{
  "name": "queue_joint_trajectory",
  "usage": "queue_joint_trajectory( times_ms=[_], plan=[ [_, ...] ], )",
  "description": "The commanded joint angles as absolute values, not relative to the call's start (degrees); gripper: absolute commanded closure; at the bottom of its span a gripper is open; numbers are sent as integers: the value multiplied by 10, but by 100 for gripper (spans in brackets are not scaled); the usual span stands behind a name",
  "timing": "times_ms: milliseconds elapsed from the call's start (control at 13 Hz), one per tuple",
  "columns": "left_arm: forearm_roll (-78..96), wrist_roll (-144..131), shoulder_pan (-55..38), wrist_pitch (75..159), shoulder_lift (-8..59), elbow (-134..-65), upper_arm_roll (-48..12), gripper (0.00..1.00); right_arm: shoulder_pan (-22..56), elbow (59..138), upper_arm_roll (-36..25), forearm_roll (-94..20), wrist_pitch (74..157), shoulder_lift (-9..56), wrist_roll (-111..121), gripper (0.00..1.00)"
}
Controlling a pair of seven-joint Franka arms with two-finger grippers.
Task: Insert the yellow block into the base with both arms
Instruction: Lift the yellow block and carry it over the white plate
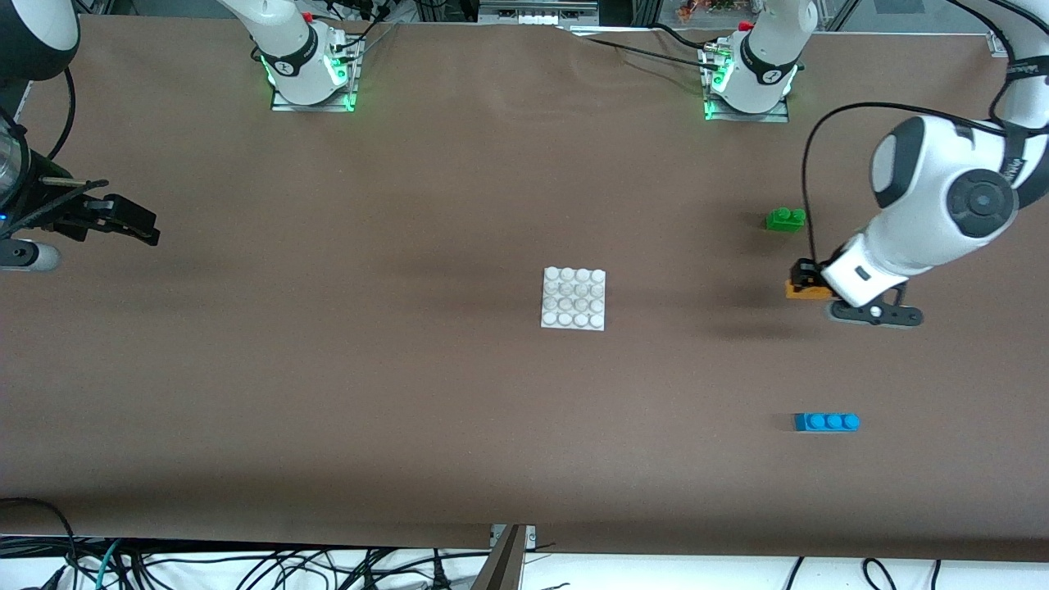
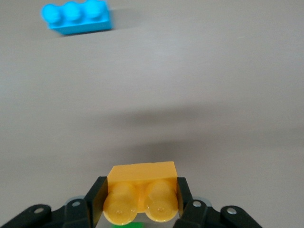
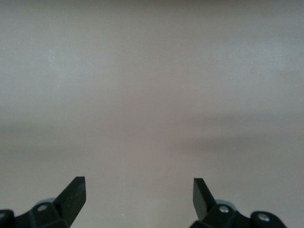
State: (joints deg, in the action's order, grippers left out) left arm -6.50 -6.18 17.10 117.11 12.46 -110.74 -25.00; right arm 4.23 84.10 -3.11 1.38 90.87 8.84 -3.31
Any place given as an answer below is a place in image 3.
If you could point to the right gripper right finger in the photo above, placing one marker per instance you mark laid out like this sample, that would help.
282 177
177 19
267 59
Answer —
202 202

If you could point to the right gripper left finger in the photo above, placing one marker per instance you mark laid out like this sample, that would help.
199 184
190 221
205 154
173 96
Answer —
71 202

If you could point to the brown paper table cover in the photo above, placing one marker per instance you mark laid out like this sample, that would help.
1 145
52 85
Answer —
152 95

